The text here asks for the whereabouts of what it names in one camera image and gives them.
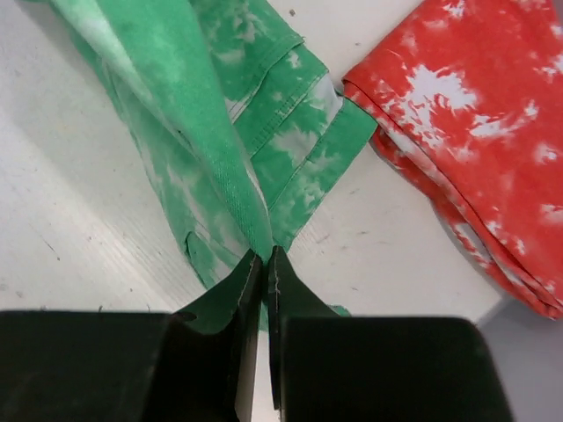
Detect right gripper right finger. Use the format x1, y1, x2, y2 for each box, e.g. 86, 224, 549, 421
267, 247, 513, 421

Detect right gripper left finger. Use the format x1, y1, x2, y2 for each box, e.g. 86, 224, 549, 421
1, 252, 263, 421

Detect green tie-dye trousers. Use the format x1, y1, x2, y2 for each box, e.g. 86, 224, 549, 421
17, 0, 379, 331

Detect red tie-dye folded trousers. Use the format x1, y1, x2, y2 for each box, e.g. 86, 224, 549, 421
343, 1, 562, 319

